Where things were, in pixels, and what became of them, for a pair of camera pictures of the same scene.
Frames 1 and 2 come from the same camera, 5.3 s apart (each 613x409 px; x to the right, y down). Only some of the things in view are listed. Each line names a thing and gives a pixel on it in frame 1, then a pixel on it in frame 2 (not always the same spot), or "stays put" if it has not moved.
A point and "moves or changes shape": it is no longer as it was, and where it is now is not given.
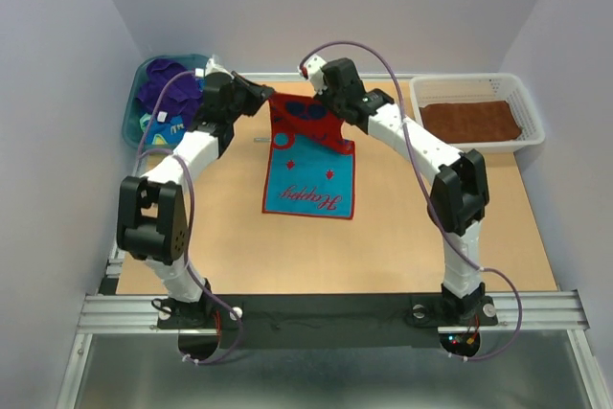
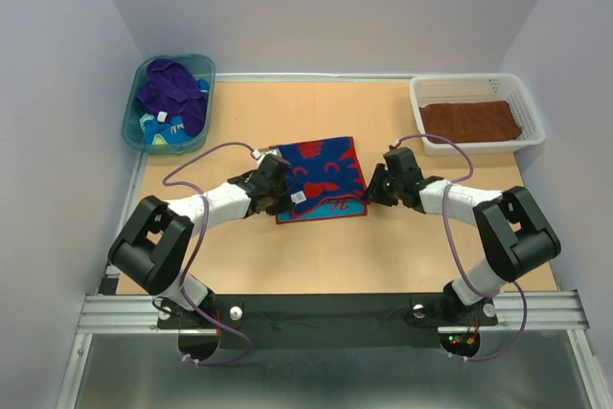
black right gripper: [326, 97] → [375, 193]
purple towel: [179, 97] stays put
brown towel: [452, 123] stays put
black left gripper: [255, 93] → [285, 205]
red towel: [309, 166] moves or changes shape
